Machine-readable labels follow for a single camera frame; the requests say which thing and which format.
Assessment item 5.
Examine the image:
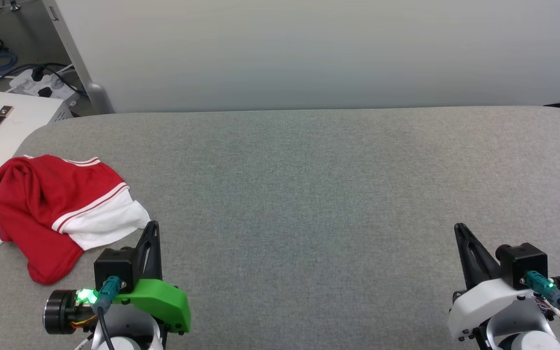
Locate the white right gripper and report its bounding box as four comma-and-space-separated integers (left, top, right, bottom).
447, 222, 536, 341

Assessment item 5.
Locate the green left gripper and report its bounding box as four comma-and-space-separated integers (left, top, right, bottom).
112, 221, 192, 334

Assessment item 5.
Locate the red and white shirt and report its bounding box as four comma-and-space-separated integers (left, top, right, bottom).
0, 155, 152, 286

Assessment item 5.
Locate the white equipment box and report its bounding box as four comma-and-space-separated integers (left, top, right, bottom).
0, 89, 74, 224

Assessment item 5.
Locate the white power strip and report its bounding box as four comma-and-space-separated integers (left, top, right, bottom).
7, 68, 84, 102

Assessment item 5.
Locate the white partition board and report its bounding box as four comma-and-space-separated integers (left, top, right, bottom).
42, 0, 560, 114

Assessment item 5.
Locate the left teal camera connector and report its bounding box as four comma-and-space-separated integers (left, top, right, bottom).
91, 276, 126, 315

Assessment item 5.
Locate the teal camera connector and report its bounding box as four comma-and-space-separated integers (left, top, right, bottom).
521, 271, 560, 307
91, 276, 126, 315

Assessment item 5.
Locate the right teal camera connector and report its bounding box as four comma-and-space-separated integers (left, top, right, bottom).
521, 271, 560, 307

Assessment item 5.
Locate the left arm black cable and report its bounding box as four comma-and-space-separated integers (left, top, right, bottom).
96, 311, 116, 350

